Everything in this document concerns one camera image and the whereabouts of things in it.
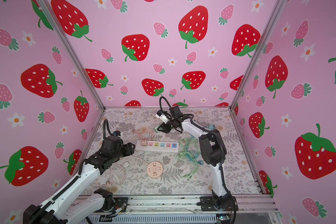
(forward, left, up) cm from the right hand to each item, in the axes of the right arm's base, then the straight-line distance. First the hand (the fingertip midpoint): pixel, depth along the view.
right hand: (159, 127), depth 94 cm
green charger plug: (-2, +2, +1) cm, 3 cm away
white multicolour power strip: (-10, 0, -8) cm, 13 cm away
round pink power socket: (-26, -1, -9) cm, 27 cm away
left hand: (-17, +13, +2) cm, 22 cm away
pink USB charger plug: (-10, +9, -5) cm, 15 cm away
